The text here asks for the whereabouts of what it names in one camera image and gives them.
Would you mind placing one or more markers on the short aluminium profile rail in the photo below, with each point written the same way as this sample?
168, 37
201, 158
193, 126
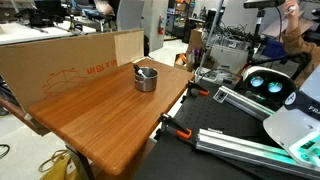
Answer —
240, 100

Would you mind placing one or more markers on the grey equipment box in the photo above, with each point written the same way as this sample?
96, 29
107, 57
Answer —
230, 58

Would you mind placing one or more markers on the slanted metal pole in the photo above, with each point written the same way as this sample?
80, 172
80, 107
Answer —
213, 30

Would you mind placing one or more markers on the large cardboard box panel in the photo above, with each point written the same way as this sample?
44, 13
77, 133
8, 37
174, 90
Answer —
50, 63

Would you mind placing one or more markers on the black camera stand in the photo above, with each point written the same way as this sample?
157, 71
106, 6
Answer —
256, 33

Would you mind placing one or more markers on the black metal desk leg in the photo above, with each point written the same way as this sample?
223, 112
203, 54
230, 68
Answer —
83, 166

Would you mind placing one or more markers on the background person dark shirt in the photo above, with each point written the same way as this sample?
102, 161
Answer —
103, 6

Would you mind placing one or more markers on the white electronics box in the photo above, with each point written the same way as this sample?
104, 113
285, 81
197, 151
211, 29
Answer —
213, 75

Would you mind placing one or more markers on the yellow bag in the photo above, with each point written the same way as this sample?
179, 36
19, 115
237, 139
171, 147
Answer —
60, 170

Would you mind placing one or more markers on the red fire extinguisher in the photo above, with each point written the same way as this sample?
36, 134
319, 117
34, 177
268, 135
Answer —
161, 26

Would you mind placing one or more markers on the small cardboard box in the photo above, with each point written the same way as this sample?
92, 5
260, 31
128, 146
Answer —
196, 40

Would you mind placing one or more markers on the black lab equipment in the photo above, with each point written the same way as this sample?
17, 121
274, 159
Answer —
43, 13

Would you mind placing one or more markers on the dark bottle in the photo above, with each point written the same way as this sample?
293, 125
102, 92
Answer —
72, 25

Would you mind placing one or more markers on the blue bin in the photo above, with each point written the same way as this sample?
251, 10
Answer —
273, 48

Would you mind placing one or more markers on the black clamp with orange tip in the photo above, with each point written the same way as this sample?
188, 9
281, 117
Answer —
173, 122
196, 87

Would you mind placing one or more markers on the black perforated breadboard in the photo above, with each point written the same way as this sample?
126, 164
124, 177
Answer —
206, 113

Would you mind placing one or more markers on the low brown wooden bench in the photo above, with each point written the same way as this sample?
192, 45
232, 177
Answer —
13, 111

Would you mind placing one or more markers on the stainless steel cup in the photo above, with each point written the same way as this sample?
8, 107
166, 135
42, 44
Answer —
146, 85

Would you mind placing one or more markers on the white work table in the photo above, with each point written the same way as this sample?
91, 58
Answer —
20, 33

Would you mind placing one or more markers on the wood grain sheet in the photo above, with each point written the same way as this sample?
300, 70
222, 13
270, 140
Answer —
129, 46

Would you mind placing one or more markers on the long aluminium profile rail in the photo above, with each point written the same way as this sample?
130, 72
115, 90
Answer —
233, 145

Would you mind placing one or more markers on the person in brown top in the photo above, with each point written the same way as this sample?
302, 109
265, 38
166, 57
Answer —
296, 43

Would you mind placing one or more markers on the grey panel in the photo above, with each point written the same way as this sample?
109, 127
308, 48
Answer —
130, 15

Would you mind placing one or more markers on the orange object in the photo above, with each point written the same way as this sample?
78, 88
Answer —
180, 60

